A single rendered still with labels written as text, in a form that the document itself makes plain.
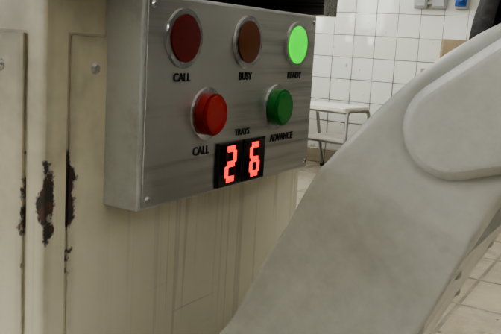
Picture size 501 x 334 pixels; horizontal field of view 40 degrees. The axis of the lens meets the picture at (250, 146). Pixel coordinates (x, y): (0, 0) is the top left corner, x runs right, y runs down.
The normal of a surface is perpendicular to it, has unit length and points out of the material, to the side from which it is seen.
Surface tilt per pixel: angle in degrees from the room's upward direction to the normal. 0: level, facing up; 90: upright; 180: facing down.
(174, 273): 90
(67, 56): 90
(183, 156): 90
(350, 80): 90
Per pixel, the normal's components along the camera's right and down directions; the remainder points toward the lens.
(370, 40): -0.51, 0.10
